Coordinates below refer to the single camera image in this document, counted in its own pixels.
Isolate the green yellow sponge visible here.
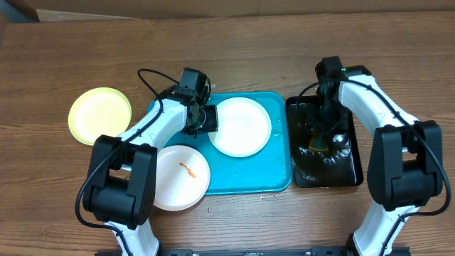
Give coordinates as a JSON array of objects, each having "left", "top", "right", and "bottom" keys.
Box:
[{"left": 308, "top": 130, "right": 328, "bottom": 152}]

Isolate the white plate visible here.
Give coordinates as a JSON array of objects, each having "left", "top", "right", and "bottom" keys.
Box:
[{"left": 208, "top": 97, "right": 272, "bottom": 158}]

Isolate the pink plate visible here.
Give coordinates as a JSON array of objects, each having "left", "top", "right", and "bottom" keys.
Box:
[{"left": 154, "top": 145, "right": 210, "bottom": 211}]

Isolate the yellow plate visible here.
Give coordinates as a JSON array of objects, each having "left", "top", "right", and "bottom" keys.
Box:
[{"left": 68, "top": 87, "right": 132, "bottom": 146}]

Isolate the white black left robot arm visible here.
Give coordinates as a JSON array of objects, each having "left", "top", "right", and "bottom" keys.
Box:
[{"left": 75, "top": 68, "right": 218, "bottom": 255}]

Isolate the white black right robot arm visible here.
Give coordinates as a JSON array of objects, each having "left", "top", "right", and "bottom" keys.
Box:
[{"left": 307, "top": 56, "right": 451, "bottom": 255}]

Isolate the black metal tray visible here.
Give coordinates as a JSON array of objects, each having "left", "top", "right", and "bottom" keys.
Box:
[{"left": 285, "top": 95, "right": 364, "bottom": 188}]

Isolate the cardboard sheet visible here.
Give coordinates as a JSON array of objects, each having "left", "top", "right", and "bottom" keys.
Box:
[{"left": 10, "top": 0, "right": 454, "bottom": 18}]

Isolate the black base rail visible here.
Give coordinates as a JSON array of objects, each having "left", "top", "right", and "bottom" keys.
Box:
[{"left": 95, "top": 245, "right": 412, "bottom": 256}]

